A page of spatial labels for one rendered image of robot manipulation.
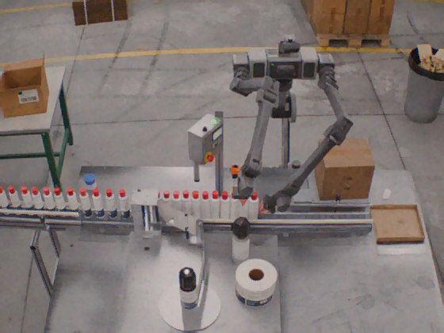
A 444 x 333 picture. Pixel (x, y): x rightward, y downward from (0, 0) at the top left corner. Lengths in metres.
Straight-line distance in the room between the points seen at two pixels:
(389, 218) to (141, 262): 1.45
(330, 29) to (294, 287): 3.84
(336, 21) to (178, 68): 1.73
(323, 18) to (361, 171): 3.19
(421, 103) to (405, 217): 2.15
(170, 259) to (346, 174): 1.09
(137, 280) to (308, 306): 0.89
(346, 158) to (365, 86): 2.63
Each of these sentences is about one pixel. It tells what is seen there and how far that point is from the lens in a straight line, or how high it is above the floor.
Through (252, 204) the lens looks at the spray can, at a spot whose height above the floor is 1.03.
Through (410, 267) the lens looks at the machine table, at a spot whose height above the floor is 0.83.
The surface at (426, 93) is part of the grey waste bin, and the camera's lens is 5.56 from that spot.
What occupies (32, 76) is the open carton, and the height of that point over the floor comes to 0.94.
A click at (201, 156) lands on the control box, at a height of 1.35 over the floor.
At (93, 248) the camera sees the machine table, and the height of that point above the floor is 0.83.
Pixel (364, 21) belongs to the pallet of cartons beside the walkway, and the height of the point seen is 0.31.
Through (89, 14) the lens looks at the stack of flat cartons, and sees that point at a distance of 7.09.
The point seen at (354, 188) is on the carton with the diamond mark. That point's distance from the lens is 3.60.
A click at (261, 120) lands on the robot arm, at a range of 2.98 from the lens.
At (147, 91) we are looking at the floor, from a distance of 5.87.
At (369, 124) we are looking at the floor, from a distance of 5.61.
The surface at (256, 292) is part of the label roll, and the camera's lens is 2.97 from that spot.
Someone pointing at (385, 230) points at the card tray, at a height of 0.83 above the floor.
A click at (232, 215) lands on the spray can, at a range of 3.39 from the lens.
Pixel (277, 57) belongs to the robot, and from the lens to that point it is 3.53.
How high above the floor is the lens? 3.44
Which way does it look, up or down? 43 degrees down
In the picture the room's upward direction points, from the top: straight up
